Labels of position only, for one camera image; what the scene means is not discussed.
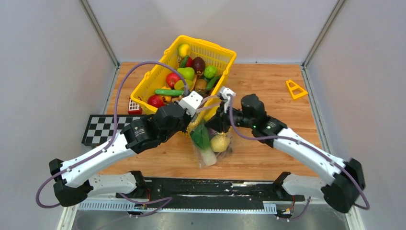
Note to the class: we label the green white bok choy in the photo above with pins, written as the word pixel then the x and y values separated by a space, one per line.
pixel 202 147

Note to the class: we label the yellow green lime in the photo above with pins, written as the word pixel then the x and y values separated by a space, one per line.
pixel 183 50

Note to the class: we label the dark green cucumber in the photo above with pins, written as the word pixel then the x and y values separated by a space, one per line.
pixel 211 84

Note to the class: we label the yellow triangle toy block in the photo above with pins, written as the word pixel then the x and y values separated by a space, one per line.
pixel 296 91

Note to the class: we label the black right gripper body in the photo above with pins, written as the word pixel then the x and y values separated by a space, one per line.
pixel 225 119

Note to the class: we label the light green round fruit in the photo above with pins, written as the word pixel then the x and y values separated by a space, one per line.
pixel 210 71

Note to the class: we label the brown kiwi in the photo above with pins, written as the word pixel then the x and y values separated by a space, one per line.
pixel 200 86

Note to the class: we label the clear zip top bag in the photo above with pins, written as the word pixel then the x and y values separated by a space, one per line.
pixel 206 111

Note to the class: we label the red window toy block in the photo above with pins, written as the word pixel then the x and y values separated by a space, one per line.
pixel 133 108

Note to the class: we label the beige pear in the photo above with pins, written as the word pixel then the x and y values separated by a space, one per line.
pixel 219 143

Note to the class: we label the yellow green pepper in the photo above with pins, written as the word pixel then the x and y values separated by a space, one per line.
pixel 179 85

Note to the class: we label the red apple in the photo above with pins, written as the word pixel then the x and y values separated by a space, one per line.
pixel 172 79

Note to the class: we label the green pear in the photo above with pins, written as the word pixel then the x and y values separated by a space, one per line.
pixel 187 72

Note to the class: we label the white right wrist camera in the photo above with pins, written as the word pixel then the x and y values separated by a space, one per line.
pixel 226 94

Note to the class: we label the black white checkerboard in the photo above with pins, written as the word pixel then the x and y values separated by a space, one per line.
pixel 99 128

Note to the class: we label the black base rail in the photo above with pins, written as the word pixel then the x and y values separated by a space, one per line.
pixel 212 194

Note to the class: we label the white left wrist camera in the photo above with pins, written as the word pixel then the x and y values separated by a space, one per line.
pixel 191 103

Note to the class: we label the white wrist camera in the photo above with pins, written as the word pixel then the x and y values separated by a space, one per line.
pixel 226 94
pixel 191 103

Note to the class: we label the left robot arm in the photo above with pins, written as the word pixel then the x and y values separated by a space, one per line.
pixel 79 178

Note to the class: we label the yellow plastic basket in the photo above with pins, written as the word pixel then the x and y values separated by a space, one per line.
pixel 211 53

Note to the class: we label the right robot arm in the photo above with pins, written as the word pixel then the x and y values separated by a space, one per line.
pixel 340 182

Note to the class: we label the dark red round fruit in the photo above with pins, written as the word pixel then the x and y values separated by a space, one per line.
pixel 198 64

